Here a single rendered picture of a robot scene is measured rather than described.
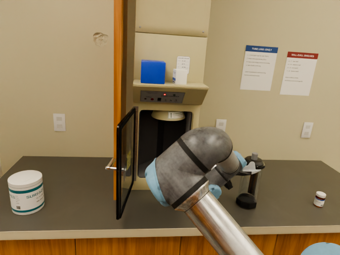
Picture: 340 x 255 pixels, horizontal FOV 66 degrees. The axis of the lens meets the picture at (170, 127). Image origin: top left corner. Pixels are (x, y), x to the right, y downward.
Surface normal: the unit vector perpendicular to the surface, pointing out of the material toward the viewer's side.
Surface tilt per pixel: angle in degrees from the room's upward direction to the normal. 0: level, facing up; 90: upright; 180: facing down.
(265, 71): 90
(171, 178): 70
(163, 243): 90
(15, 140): 90
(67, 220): 0
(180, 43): 90
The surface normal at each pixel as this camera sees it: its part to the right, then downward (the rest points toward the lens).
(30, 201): 0.58, 0.29
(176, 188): -0.33, 0.01
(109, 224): 0.07, -0.95
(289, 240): 0.11, 0.31
